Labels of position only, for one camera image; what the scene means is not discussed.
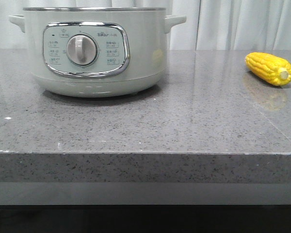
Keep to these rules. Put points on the yellow corn cob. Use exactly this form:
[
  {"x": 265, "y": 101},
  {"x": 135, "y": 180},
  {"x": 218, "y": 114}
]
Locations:
[{"x": 270, "y": 68}]

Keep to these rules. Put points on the white curtain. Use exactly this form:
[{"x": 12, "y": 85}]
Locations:
[{"x": 210, "y": 24}]

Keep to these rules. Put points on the pale green electric cooking pot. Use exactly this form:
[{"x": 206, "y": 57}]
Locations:
[{"x": 96, "y": 52}]

